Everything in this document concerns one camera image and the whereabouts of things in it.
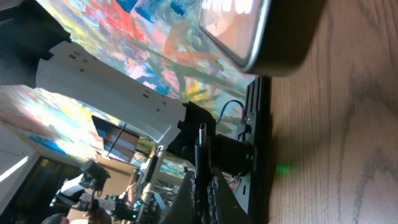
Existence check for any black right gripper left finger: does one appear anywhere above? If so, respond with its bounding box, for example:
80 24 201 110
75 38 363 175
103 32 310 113
161 171 198 224

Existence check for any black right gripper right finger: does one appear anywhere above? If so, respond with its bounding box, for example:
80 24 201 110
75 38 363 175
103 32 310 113
208 168 253 224

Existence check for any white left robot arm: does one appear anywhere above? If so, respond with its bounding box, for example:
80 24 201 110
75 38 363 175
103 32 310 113
1 1 253 175

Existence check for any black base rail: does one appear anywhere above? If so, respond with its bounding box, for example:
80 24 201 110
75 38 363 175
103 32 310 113
233 77 270 223

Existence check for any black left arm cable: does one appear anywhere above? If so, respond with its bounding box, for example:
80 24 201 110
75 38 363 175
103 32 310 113
215 99 246 125

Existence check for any colourful abstract wall painting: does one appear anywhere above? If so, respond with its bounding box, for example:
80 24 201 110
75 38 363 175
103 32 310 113
0 0 257 166

